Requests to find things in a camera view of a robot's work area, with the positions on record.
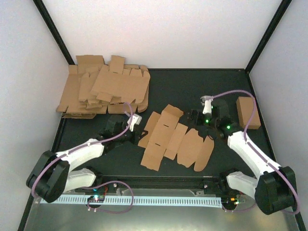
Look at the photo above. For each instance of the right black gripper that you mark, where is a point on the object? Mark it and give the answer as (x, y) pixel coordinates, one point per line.
(198, 120)

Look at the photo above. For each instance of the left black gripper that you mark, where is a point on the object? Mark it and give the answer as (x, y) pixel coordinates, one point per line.
(137, 135)

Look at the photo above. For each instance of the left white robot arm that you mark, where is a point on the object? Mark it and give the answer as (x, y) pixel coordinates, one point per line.
(57, 173)

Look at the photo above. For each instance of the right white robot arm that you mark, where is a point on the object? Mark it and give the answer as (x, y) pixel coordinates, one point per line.
(272, 187)

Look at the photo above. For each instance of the folded brown cardboard box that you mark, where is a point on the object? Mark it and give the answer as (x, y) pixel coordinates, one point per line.
(245, 106)

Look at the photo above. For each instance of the stack of flat cardboard blanks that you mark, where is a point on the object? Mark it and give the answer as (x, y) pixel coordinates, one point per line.
(94, 87)

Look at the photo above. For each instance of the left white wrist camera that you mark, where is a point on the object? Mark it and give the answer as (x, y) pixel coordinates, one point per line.
(134, 120)

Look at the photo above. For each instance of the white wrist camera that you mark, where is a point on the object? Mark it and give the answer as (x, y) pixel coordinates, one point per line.
(206, 103)
(134, 120)

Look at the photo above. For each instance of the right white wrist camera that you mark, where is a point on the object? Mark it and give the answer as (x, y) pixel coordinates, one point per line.
(206, 103)

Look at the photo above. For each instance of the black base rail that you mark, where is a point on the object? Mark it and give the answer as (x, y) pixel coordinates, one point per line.
(211, 185)

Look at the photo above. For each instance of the light blue slotted cable duct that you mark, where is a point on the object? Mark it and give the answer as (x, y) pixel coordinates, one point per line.
(74, 199)

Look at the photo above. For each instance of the metal base plate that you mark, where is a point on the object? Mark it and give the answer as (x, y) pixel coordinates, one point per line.
(45, 216)

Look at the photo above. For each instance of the right black frame post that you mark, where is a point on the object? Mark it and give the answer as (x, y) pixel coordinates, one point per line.
(281, 10)

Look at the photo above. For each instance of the black frame post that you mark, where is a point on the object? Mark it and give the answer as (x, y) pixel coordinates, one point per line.
(281, 10)
(40, 6)

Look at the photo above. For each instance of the left black frame post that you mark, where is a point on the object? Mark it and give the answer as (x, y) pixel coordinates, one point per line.
(40, 6)

